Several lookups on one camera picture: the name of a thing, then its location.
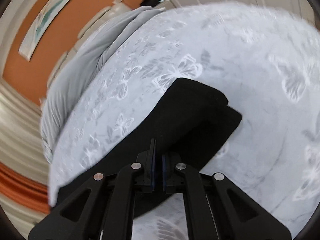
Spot black pants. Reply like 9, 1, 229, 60
57, 78, 242, 204

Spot orange curtain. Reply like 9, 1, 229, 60
0, 163, 50, 214

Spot cream curtain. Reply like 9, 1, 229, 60
1, 80, 49, 237

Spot grey duvet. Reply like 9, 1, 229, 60
40, 7, 162, 163

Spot bed with butterfly sheet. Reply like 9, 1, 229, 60
41, 2, 319, 239

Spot cream padded headboard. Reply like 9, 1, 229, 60
47, 3, 132, 88

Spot black item on nightstand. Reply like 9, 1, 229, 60
140, 0, 163, 8

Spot framed wall painting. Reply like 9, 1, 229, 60
18, 0, 70, 61

